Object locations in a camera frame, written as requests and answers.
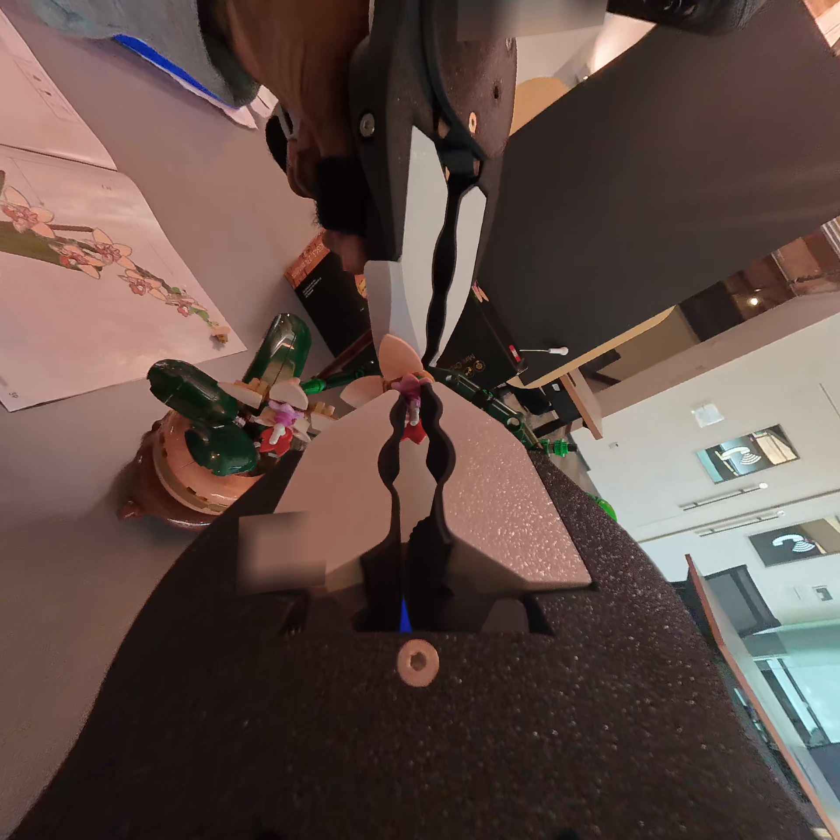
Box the person's left forearm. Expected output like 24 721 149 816
26 0 260 111

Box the white pink brick flower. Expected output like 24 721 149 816
340 333 437 447

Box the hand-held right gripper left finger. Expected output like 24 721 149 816
272 390 401 611

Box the brick orchid plant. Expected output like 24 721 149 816
118 311 619 529

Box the open instruction booklet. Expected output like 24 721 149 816
0 10 249 413

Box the black orchid product box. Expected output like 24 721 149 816
284 230 526 389

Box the blue plastic bin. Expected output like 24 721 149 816
113 33 232 111

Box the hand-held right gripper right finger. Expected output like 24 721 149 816
407 382 589 595

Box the grey desk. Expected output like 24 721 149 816
0 0 368 723

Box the person's left hand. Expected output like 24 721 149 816
197 0 395 277

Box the phone icon door window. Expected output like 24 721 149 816
696 425 800 485
748 517 840 569

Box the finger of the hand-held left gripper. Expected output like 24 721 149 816
423 184 490 368
363 123 460 368

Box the black divider panel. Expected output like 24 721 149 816
474 0 840 389

